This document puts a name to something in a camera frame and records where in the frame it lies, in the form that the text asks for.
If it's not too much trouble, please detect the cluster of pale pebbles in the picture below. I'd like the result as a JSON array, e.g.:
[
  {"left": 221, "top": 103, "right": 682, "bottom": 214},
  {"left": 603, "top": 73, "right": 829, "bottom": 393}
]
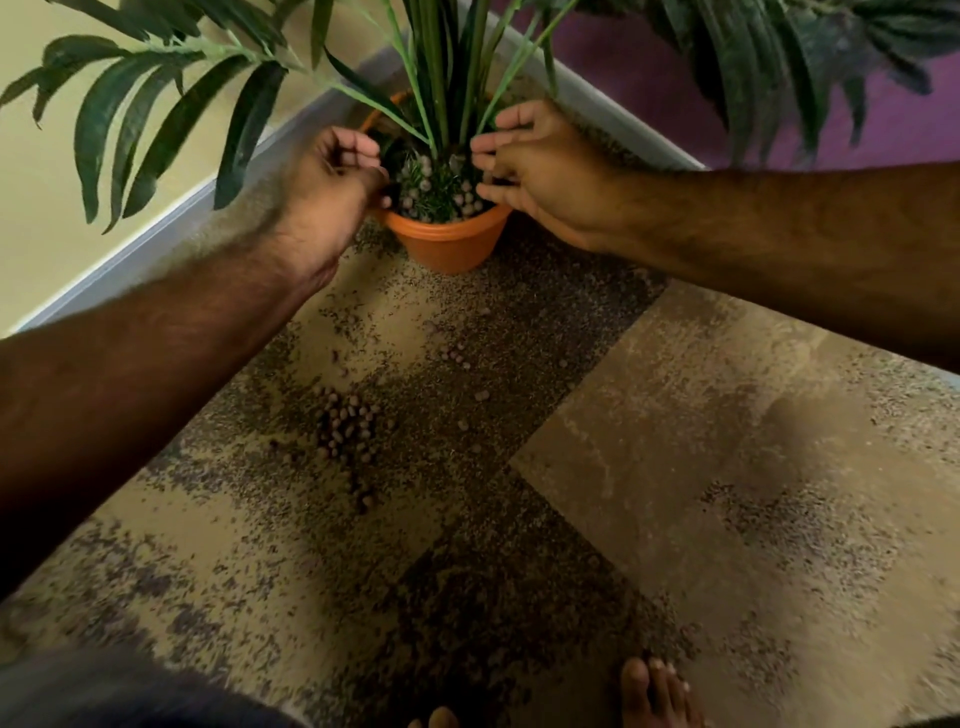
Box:
[{"left": 392, "top": 152, "right": 487, "bottom": 224}]

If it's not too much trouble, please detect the person's right forearm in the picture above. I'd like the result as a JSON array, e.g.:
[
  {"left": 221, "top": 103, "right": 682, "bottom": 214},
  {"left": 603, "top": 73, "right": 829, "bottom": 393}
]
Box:
[{"left": 599, "top": 159, "right": 960, "bottom": 374}]

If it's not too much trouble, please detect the person's left hand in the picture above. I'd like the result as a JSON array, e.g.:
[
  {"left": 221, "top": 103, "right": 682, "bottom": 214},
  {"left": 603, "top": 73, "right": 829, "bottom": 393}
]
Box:
[{"left": 273, "top": 125, "right": 393, "bottom": 283}]

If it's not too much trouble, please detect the person's right foot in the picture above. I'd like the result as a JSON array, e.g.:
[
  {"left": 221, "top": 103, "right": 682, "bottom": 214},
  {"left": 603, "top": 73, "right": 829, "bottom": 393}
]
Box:
[{"left": 620, "top": 656, "right": 708, "bottom": 728}]

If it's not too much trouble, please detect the white baseboard under purple wall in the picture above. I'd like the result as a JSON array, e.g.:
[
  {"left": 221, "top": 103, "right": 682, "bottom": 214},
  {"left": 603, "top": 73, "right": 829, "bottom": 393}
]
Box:
[{"left": 483, "top": 11, "right": 708, "bottom": 172}]

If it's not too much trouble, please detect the person's left forearm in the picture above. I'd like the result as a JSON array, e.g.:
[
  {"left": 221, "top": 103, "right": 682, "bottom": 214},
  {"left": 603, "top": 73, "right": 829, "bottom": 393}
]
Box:
[{"left": 0, "top": 223, "right": 343, "bottom": 601}]

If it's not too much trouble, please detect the white baseboard under yellow wall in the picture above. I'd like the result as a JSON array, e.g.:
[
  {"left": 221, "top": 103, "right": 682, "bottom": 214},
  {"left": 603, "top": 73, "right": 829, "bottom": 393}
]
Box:
[{"left": 11, "top": 48, "right": 403, "bottom": 335}]

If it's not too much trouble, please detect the green artificial palm plant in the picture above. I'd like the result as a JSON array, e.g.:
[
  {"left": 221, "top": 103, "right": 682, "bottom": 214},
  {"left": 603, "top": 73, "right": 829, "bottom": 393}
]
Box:
[{"left": 0, "top": 0, "right": 960, "bottom": 276}]

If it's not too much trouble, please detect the person's left jeans leg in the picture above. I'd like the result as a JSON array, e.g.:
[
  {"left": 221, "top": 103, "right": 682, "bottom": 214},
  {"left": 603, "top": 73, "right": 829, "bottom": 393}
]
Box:
[{"left": 0, "top": 646, "right": 303, "bottom": 728}]

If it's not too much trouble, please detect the brown pebbles pile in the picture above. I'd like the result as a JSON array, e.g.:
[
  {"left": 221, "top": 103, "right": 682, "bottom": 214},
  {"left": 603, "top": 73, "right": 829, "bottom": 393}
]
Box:
[{"left": 309, "top": 338, "right": 498, "bottom": 517}]

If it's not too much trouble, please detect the person's right hand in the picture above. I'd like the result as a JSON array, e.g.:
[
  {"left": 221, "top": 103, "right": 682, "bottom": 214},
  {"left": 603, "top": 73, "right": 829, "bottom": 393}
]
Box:
[{"left": 469, "top": 98, "right": 628, "bottom": 254}]

